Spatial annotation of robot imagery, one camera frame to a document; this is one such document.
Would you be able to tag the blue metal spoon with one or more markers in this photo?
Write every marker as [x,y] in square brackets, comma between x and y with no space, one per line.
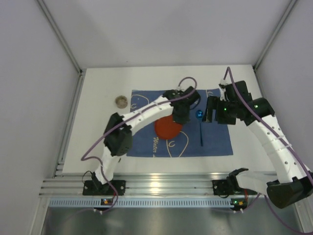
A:
[199,116]

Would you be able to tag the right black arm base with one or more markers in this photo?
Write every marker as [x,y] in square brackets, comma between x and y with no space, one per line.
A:
[224,188]

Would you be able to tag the red plate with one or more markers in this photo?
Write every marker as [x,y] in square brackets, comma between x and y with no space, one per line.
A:
[166,129]

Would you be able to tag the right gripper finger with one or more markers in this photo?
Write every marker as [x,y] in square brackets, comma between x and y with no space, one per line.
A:
[210,107]
[221,115]

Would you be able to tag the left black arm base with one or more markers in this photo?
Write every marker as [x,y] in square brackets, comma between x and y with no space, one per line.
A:
[90,188]

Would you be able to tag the perforated cable duct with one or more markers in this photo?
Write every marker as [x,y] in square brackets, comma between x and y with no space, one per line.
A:
[148,203]

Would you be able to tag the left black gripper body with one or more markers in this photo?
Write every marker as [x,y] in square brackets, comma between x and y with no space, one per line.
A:
[181,117]

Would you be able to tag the aluminium mounting rail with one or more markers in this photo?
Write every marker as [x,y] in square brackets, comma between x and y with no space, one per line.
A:
[151,185]

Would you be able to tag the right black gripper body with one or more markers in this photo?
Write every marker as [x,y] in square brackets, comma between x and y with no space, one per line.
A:
[212,110]

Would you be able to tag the blue cloth placemat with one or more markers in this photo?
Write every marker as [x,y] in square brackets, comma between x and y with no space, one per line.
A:
[216,138]

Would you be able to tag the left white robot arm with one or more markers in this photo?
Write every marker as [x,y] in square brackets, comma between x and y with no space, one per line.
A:
[121,128]

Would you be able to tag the small speckled ceramic cup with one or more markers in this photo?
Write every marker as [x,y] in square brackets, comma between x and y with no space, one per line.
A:
[121,101]

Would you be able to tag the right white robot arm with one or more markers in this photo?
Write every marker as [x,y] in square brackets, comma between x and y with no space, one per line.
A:
[291,183]

